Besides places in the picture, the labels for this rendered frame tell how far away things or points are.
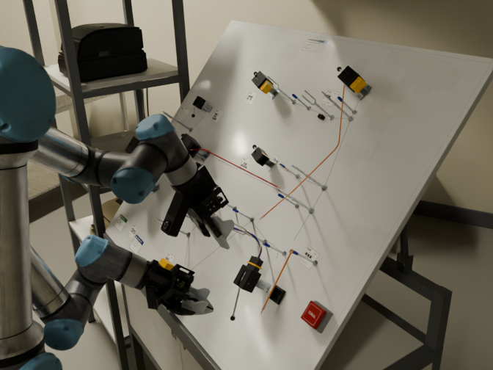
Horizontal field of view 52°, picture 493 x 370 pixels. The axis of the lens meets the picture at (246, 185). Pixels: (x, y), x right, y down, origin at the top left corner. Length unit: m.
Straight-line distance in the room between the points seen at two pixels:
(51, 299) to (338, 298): 0.65
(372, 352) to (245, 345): 0.42
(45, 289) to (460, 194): 3.38
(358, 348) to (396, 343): 0.12
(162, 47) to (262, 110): 3.13
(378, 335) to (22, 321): 1.16
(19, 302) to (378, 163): 0.91
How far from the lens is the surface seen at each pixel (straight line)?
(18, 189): 0.73
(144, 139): 1.05
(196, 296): 1.30
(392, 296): 3.22
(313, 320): 1.24
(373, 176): 1.32
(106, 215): 2.39
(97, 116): 5.57
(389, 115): 1.39
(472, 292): 3.38
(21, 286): 0.77
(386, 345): 1.66
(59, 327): 1.12
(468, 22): 3.74
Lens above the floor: 1.89
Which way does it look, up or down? 24 degrees down
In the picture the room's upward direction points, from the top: 2 degrees counter-clockwise
